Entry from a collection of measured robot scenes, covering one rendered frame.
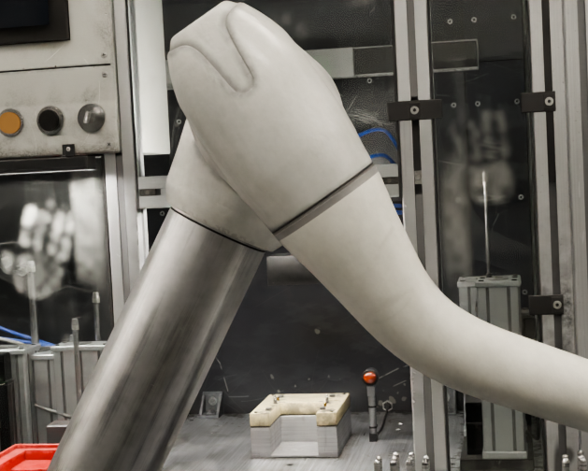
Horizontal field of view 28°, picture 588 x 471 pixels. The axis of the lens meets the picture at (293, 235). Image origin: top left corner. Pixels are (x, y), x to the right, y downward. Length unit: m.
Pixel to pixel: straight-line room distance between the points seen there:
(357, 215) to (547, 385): 0.20
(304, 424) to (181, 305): 0.77
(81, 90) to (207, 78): 0.76
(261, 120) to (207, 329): 0.26
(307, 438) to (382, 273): 0.93
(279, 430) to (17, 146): 0.58
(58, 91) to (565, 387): 0.95
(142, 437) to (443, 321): 0.32
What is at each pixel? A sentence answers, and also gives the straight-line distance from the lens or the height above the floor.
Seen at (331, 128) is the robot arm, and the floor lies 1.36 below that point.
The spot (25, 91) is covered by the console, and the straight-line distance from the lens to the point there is 1.70.
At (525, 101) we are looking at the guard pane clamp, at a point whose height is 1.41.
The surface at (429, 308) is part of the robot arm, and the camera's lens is 0.94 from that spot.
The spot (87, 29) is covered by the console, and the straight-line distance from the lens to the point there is 1.67.
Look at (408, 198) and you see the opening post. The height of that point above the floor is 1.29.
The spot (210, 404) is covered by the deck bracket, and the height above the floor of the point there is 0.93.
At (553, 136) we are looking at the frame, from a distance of 1.57.
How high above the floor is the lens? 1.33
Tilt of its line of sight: 3 degrees down
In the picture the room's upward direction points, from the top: 3 degrees counter-clockwise
